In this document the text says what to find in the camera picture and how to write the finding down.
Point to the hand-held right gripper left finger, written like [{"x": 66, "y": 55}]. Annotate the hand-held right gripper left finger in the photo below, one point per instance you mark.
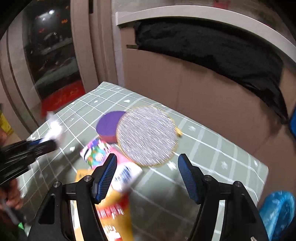
[{"x": 106, "y": 178}]

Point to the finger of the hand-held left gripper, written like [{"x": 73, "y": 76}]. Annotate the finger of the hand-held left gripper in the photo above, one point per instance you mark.
[
  {"x": 32, "y": 154},
  {"x": 34, "y": 144}
]

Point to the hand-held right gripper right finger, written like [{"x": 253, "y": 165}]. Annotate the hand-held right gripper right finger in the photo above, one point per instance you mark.
[{"x": 189, "y": 183}]

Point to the white packet with blue print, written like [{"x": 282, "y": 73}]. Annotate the white packet with blue print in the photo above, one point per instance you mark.
[{"x": 129, "y": 172}]

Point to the yellow snack wrapper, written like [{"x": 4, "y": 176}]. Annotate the yellow snack wrapper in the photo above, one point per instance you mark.
[{"x": 82, "y": 175}]

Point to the yellow and red snack packet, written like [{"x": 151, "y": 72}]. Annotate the yellow and red snack packet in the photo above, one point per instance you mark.
[{"x": 115, "y": 204}]

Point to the white paper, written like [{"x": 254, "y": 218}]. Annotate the white paper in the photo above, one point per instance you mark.
[{"x": 55, "y": 126}]

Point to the person's left hand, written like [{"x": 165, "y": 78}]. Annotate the person's left hand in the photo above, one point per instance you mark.
[{"x": 15, "y": 197}]

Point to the yellow object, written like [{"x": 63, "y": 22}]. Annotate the yellow object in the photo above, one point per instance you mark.
[{"x": 4, "y": 125}]

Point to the green checked tablecloth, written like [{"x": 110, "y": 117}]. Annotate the green checked tablecloth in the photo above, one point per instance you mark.
[{"x": 208, "y": 150}]

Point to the gold foil wrapper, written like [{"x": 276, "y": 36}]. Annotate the gold foil wrapper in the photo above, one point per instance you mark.
[{"x": 178, "y": 132}]

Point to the purple round lid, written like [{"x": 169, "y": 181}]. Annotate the purple round lid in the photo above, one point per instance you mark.
[{"x": 107, "y": 125}]

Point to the red doormat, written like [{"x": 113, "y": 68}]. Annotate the red doormat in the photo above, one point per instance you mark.
[{"x": 62, "y": 97}]

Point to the green plastic object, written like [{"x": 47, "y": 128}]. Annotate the green plastic object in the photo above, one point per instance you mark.
[{"x": 21, "y": 226}]

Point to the blue towel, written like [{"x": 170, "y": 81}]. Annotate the blue towel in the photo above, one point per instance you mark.
[{"x": 293, "y": 125}]

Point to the black cloth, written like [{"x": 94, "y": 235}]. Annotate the black cloth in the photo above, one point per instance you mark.
[{"x": 208, "y": 51}]

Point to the white countertop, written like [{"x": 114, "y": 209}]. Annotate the white countertop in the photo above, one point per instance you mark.
[{"x": 185, "y": 17}]

